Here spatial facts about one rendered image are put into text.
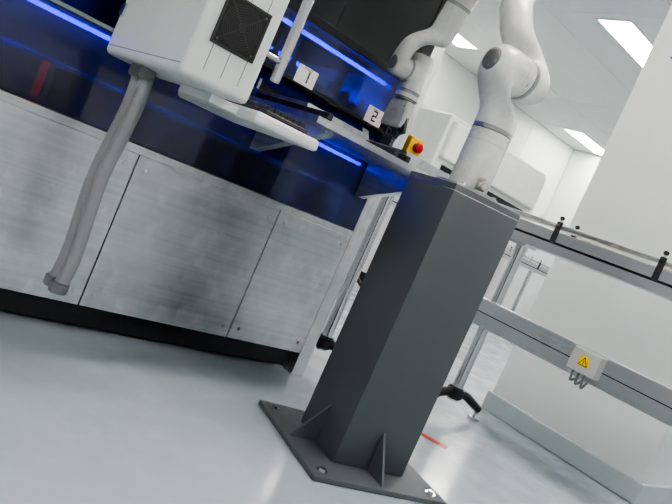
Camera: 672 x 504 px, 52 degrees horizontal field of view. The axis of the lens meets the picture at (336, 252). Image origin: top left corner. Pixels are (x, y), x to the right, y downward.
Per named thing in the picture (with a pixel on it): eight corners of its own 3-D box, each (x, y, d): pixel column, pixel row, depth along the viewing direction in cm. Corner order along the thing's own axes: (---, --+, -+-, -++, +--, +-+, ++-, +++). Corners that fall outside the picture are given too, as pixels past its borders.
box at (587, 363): (565, 365, 268) (575, 344, 268) (571, 367, 272) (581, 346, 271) (592, 379, 259) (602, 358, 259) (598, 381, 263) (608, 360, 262)
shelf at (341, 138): (232, 96, 225) (234, 90, 225) (375, 168, 272) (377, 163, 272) (316, 122, 190) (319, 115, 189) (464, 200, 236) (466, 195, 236)
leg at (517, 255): (438, 393, 312) (509, 237, 307) (450, 395, 318) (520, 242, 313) (452, 403, 305) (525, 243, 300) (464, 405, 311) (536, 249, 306)
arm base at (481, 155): (508, 209, 200) (535, 150, 199) (459, 185, 191) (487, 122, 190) (470, 197, 217) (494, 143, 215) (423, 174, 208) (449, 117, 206)
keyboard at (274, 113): (193, 91, 195) (196, 83, 194) (233, 111, 204) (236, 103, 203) (264, 114, 164) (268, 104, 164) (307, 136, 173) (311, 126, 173)
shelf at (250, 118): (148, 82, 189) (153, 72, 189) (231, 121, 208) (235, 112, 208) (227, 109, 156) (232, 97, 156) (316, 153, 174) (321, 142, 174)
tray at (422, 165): (339, 140, 243) (343, 131, 243) (387, 166, 260) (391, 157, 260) (403, 161, 218) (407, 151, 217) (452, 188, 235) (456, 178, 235)
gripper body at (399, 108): (389, 91, 240) (376, 121, 241) (409, 95, 232) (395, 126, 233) (403, 100, 245) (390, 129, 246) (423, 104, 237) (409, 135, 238)
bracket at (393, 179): (354, 195, 259) (368, 163, 258) (359, 197, 261) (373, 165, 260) (415, 220, 234) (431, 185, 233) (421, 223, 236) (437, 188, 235)
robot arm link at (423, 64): (405, 87, 232) (424, 98, 238) (421, 50, 231) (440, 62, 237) (391, 84, 239) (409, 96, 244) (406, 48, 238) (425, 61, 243)
